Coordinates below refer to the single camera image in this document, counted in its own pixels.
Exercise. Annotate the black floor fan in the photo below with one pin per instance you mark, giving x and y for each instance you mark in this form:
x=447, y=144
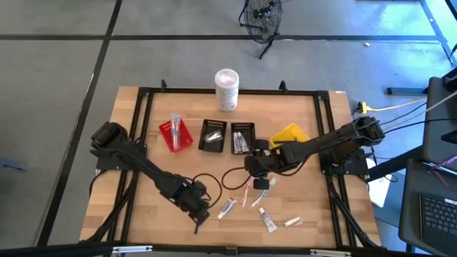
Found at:
x=262, y=25

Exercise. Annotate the grey floor object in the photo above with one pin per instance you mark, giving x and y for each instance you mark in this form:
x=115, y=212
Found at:
x=12, y=165

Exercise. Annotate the black plastic basket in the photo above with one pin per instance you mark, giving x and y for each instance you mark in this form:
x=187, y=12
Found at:
x=205, y=147
x=250, y=128

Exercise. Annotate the blue toothbrush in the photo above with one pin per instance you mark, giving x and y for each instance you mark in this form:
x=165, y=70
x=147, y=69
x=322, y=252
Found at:
x=178, y=128
x=173, y=132

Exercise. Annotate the small clear packet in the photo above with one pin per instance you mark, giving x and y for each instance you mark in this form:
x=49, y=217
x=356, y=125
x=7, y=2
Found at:
x=292, y=221

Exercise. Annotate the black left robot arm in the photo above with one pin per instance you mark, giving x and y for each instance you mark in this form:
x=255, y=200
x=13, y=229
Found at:
x=143, y=164

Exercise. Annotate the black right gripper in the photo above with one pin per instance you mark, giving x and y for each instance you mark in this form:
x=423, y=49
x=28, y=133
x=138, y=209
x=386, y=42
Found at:
x=262, y=164

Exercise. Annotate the white tube red end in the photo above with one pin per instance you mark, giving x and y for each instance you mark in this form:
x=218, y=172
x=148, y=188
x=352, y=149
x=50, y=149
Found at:
x=236, y=143

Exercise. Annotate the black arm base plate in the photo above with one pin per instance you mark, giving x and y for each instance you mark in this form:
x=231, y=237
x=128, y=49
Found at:
x=107, y=164
x=353, y=166

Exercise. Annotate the clear toothbrush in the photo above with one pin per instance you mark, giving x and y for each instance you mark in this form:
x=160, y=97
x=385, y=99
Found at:
x=262, y=195

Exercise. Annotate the black rig crossbar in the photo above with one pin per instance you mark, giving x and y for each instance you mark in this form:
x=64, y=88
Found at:
x=53, y=250

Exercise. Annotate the white toothpaste tube blue print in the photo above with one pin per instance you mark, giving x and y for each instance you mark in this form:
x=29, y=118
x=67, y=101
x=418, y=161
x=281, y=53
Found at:
x=226, y=207

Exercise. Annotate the white paper sheet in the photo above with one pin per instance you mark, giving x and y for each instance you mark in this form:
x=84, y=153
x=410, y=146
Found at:
x=380, y=192

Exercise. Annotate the clear silver packet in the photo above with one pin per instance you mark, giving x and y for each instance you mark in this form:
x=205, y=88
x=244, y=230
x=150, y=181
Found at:
x=214, y=136

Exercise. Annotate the black floor bar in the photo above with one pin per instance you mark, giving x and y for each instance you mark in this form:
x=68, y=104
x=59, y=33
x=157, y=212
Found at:
x=407, y=91

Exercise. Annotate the silver mounting bracket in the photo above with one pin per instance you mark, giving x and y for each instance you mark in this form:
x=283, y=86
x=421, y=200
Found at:
x=132, y=249
x=330, y=253

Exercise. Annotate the red plastic basket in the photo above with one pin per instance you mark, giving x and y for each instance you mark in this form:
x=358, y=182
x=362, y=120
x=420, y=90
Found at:
x=185, y=140

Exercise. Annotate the grey laptop with keyboard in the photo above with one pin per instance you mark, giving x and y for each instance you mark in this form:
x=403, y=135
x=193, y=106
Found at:
x=439, y=214

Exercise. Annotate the black aluminium table frame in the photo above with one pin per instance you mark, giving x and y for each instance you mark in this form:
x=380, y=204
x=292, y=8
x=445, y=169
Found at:
x=178, y=91

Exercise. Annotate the small white tube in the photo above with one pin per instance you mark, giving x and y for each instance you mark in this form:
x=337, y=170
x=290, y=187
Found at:
x=243, y=141

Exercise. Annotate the white tube purple print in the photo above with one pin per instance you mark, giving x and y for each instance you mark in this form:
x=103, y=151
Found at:
x=268, y=221

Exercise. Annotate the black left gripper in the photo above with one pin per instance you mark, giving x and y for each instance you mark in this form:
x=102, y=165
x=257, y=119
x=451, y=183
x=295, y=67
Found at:
x=191, y=198

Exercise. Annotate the yellow plastic basket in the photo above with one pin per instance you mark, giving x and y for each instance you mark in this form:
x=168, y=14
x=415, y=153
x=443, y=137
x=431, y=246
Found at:
x=291, y=132

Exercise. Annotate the black desk leg bar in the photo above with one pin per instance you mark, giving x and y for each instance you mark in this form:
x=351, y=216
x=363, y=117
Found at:
x=396, y=164

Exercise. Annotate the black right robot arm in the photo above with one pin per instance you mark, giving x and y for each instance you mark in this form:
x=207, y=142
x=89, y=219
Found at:
x=321, y=142

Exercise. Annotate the white wipes canister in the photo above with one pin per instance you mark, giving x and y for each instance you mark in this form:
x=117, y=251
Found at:
x=226, y=89

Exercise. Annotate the grey side table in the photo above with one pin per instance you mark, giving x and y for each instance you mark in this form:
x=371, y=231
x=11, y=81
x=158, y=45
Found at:
x=437, y=118

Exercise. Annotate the red toothbrush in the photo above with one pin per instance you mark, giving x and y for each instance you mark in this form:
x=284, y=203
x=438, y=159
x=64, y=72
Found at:
x=246, y=194

